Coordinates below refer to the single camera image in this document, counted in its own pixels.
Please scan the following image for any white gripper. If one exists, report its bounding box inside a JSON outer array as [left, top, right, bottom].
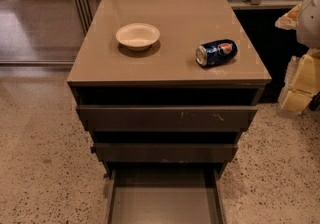
[[275, 4, 320, 114]]

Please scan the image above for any blue pepsi can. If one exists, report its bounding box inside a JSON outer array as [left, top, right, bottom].
[[196, 39, 238, 67]]

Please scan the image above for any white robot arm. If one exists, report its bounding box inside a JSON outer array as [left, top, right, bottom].
[[275, 0, 320, 116]]

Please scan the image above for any brown drawer cabinet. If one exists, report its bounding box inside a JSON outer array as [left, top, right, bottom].
[[67, 0, 271, 177]]

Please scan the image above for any top drawer front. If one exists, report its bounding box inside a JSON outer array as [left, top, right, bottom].
[[76, 105, 257, 132]]

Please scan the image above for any open bottom drawer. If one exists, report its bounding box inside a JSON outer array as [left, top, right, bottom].
[[103, 167, 227, 224]]

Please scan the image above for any middle drawer front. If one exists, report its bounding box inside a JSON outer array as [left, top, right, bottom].
[[91, 143, 238, 163]]

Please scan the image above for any white paper bowl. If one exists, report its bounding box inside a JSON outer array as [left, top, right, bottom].
[[116, 23, 160, 51]]

